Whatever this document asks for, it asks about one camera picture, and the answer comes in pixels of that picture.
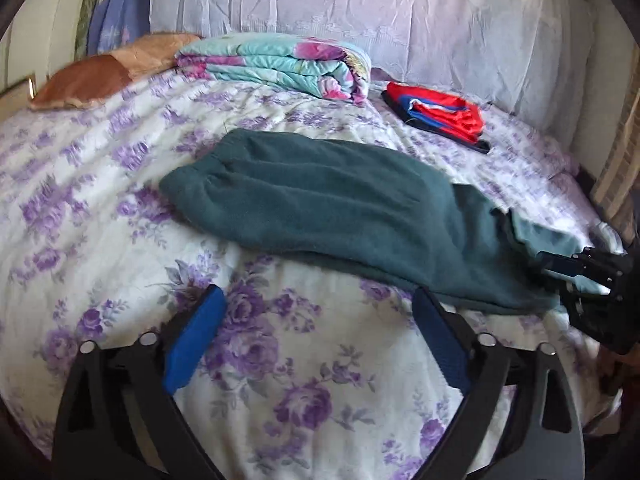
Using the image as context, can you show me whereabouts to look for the folded red shorts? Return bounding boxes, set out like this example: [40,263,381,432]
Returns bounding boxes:
[382,81,486,144]

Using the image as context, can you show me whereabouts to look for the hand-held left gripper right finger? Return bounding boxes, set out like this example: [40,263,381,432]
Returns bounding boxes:
[411,286,586,480]

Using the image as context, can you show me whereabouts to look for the beige checked cloth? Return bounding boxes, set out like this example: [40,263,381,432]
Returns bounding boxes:
[592,67,640,241]

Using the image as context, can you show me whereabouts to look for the brown satin pillow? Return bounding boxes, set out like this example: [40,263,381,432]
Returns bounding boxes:
[29,32,203,111]

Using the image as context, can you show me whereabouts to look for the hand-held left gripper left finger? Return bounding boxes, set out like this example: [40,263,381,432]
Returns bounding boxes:
[52,284,228,480]

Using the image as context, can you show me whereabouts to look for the folded floral blanket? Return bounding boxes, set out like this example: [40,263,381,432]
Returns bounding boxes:
[174,32,373,107]

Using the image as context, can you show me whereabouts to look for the blue floral cloth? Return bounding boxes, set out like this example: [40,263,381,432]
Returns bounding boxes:
[86,0,157,57]

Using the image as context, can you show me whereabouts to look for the white embossed headboard cover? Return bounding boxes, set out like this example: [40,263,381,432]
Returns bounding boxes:
[149,0,598,131]

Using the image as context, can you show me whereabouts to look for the bed with purple floral sheet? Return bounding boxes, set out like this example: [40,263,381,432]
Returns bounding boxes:
[0,72,626,480]

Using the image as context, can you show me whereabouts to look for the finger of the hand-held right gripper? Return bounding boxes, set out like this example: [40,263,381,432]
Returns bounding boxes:
[542,269,620,298]
[536,246,628,275]

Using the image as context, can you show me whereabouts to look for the light grey cloth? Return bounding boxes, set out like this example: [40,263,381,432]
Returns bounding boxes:
[592,220,628,257]

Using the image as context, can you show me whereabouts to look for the teal fleece pants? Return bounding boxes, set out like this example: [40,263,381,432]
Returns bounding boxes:
[159,128,608,317]

